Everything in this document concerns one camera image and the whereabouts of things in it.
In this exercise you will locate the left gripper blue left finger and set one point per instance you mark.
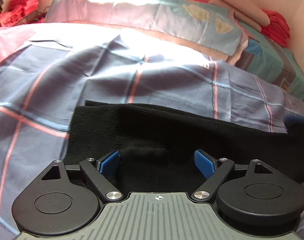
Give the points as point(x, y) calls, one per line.
point(97, 173)

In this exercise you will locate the pink folded cloth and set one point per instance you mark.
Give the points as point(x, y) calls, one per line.
point(245, 11)

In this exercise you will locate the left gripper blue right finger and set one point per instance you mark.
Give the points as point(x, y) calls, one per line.
point(215, 172)

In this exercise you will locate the red folded towel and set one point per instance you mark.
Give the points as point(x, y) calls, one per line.
point(278, 29)

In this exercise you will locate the purple plaid bed sheet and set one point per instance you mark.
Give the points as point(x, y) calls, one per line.
point(48, 69)

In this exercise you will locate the black knit pants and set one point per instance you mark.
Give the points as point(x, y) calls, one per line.
point(157, 144)

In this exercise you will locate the teal patchwork pillow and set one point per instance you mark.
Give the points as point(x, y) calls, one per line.
point(272, 63)

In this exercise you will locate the light blue patterned blanket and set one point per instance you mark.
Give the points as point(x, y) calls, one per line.
point(189, 22)

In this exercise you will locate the red folded clothes pile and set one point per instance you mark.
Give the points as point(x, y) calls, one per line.
point(18, 9)

